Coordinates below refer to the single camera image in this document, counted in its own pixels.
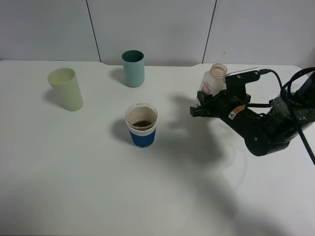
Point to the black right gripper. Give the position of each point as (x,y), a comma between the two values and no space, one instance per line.
(231,109)

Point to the clear plastic drink bottle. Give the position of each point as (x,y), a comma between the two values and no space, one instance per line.
(213,81)

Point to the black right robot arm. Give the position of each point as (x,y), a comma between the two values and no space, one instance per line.
(292,111)

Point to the glass cup with blue sleeve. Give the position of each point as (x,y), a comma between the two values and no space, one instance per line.
(141,120)

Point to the teal plastic cup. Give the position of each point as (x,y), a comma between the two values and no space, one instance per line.
(133,65)

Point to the pale green plastic cup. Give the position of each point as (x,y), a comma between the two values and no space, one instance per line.
(64,82)

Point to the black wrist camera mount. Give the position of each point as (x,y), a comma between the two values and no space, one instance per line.
(236,82)

